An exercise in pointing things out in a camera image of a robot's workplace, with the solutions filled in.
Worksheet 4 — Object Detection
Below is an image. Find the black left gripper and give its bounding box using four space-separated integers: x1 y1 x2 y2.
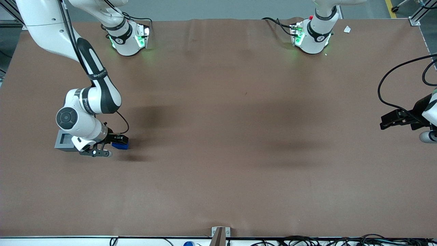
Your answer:
380 94 433 131

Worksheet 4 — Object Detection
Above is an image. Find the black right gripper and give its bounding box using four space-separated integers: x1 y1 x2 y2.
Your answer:
102 123 129 146

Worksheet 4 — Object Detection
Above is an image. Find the gray square base block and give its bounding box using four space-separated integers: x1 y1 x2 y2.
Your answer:
54 130 77 150

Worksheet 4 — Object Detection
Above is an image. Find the brown table mat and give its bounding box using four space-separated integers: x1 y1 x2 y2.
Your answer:
0 18 437 238

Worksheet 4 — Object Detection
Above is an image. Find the black caster wheel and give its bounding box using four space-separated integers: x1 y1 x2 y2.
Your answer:
391 0 410 13

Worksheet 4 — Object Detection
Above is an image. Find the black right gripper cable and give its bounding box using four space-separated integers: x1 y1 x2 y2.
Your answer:
115 111 130 135

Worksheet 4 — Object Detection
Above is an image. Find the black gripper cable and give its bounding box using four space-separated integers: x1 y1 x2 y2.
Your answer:
377 54 437 118
115 111 130 135

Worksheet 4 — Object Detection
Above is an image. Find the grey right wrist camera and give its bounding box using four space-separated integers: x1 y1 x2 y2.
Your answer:
79 143 112 158

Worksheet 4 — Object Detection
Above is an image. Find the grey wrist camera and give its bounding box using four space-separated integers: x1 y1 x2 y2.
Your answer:
79 143 112 158
419 130 437 144

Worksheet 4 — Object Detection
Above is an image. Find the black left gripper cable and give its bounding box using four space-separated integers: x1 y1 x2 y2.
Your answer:
377 54 437 118

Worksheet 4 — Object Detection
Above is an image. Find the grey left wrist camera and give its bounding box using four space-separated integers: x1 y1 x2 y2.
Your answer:
419 130 437 144

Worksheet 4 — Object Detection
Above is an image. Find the black cable loop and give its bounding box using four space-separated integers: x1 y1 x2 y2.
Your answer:
422 61 437 86

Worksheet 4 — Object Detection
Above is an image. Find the aluminium frame profile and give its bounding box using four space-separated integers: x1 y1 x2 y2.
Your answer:
0 0 28 30
409 0 437 26

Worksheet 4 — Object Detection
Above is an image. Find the black right arm base cable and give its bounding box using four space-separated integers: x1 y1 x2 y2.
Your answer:
107 0 153 33

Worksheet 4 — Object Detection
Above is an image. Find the black arm base cable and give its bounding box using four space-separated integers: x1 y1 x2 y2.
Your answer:
262 17 295 37
107 0 153 33

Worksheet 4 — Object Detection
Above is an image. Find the metal bracket with post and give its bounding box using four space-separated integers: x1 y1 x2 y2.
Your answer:
210 227 231 246

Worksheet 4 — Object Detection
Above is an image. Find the black left arm base cable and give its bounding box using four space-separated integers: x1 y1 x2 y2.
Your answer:
262 17 295 37

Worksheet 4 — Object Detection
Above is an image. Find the black cable bundle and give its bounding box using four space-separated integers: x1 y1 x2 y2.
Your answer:
251 234 437 246

